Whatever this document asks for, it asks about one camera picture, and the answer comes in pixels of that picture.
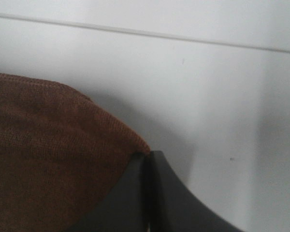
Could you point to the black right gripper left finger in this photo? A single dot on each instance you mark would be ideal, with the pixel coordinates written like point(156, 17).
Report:
point(125, 208)

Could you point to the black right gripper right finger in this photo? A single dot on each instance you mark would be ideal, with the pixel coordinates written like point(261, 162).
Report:
point(173, 207)

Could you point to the brown towel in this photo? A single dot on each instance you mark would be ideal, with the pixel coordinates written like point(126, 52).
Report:
point(60, 154)

